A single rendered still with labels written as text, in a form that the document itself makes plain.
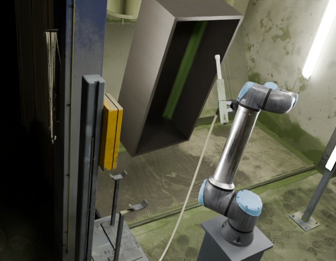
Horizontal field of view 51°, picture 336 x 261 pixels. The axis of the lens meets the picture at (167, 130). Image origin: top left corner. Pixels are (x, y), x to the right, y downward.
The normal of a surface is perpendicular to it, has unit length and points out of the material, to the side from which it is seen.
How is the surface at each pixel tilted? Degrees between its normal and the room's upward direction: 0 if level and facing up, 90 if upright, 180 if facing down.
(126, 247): 0
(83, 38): 90
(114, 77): 57
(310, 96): 90
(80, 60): 90
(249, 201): 5
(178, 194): 0
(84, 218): 90
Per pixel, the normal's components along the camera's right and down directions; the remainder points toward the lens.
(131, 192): 0.16, -0.84
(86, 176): 0.51, 0.52
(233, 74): 0.51, -0.02
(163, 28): -0.79, 0.21
